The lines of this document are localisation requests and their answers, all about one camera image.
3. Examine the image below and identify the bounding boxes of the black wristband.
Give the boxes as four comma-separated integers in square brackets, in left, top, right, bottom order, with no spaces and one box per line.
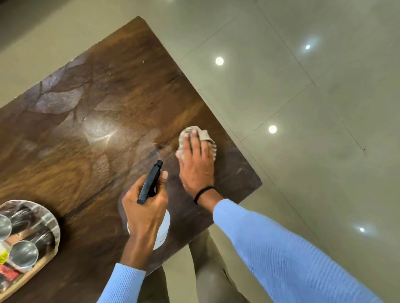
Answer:
[193,186,217,205]

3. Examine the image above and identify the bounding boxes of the person's left forearm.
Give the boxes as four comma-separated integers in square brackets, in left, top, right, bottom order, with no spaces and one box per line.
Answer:
[96,239,151,303]

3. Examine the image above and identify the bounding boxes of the steel cup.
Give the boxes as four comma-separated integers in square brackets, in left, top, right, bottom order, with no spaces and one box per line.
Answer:
[8,230,56,269]
[9,207,36,235]
[0,214,13,243]

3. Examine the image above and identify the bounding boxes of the beige cleaning cloth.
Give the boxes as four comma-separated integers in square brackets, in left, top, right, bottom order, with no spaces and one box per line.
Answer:
[176,126,217,163]

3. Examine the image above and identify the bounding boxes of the person's right hand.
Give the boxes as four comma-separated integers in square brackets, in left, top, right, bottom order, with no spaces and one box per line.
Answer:
[175,129,219,198]

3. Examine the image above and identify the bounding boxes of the person's left leg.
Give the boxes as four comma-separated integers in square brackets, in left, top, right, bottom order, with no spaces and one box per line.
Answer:
[137,265,171,303]

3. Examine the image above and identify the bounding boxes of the white spray bottle black nozzle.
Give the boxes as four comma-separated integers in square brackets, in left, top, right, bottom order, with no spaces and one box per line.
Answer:
[126,160,171,251]

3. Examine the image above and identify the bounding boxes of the person's leg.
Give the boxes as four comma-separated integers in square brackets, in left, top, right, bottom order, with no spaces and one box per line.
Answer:
[137,265,171,303]
[188,229,251,303]

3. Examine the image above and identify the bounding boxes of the person's left hand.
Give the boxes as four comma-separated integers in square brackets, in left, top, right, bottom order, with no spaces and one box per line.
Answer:
[121,170,169,250]

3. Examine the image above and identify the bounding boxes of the person's right leg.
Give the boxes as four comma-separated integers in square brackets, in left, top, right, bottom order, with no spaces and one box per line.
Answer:
[188,229,251,303]

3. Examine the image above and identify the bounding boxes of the red packet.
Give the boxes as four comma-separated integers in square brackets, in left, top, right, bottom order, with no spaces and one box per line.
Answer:
[0,264,22,282]

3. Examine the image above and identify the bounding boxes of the person's right forearm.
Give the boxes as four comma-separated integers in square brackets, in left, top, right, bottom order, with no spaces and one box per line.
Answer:
[195,187,385,303]

